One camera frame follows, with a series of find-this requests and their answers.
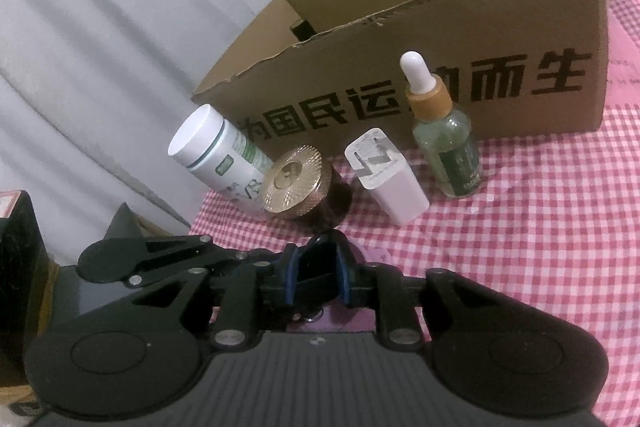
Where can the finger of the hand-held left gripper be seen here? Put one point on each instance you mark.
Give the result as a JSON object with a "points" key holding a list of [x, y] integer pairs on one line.
{"points": [[125, 263]]}

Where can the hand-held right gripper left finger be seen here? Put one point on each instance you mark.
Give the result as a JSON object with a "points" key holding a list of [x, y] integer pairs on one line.
{"points": [[292, 268]]}

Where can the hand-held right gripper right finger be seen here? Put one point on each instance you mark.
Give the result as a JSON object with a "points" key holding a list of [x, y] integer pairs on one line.
{"points": [[343, 276]]}

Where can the dark jar with gold lid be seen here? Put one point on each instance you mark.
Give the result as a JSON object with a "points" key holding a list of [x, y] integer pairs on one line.
{"points": [[300, 187]]}

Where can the white small container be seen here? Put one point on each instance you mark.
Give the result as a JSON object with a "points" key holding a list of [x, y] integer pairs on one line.
{"points": [[387, 184]]}

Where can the white pill bottle green label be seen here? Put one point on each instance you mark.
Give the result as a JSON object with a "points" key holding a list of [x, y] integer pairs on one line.
{"points": [[220, 157]]}

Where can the small clear plastic bottle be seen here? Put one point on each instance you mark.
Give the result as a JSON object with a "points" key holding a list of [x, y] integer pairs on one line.
{"points": [[450, 152]]}

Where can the brown cardboard box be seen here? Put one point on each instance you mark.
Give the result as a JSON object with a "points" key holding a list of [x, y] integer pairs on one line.
{"points": [[540, 57]]}

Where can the pink checkered tablecloth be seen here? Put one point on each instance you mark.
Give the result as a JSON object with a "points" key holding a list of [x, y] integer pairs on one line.
{"points": [[525, 247]]}

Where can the white curtain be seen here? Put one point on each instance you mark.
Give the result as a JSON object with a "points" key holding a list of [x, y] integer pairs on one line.
{"points": [[125, 32]]}

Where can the dark bottle with gold cap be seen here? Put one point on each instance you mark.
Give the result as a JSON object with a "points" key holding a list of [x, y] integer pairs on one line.
{"points": [[301, 31]]}

